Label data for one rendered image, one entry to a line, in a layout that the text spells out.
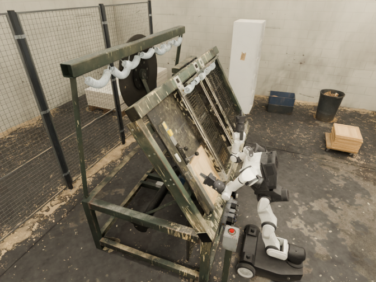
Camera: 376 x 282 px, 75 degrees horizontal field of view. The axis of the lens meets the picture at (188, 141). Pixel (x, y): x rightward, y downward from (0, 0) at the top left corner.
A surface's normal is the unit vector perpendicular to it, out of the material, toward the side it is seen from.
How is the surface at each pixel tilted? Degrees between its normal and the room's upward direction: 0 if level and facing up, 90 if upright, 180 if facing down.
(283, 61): 90
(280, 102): 90
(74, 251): 0
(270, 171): 90
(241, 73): 90
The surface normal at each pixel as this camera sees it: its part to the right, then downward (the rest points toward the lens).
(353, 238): 0.00, -0.85
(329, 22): -0.38, 0.49
